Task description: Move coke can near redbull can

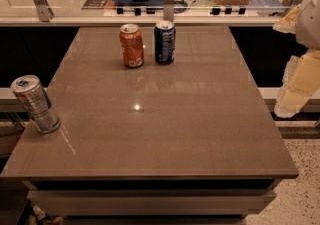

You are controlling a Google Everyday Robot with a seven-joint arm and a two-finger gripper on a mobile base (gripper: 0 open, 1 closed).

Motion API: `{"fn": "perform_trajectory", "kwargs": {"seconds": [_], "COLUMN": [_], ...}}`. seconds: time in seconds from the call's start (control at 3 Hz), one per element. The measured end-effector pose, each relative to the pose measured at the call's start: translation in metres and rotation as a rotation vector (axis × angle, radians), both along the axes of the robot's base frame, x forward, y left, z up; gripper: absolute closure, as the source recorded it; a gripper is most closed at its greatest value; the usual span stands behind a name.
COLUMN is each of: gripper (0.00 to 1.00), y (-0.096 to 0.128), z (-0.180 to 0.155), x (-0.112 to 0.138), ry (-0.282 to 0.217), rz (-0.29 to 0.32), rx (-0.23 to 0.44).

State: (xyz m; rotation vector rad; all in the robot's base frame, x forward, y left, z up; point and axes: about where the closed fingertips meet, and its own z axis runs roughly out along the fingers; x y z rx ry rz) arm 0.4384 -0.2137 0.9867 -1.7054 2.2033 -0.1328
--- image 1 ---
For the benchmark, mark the silver redbull can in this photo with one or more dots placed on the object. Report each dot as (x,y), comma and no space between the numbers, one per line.
(30,92)

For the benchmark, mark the orange red coke can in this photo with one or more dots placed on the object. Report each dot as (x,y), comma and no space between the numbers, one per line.
(131,45)

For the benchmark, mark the small bottle under table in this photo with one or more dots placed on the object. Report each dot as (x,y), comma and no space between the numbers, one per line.
(40,215)

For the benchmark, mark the grey table drawer front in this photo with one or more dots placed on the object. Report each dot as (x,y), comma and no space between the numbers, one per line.
(151,203)

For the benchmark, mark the blue pepsi can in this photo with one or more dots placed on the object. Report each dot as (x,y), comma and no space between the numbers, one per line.
(164,34)

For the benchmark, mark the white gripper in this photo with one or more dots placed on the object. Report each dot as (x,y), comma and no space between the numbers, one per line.
(310,22)

